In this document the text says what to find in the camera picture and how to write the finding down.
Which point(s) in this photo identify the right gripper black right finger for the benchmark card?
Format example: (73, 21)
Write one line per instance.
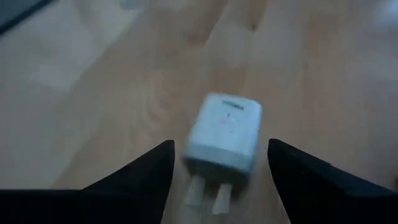
(326, 196)

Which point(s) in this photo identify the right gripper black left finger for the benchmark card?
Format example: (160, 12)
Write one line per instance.
(124, 202)

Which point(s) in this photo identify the white USB wall charger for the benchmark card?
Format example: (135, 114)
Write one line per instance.
(225, 130)

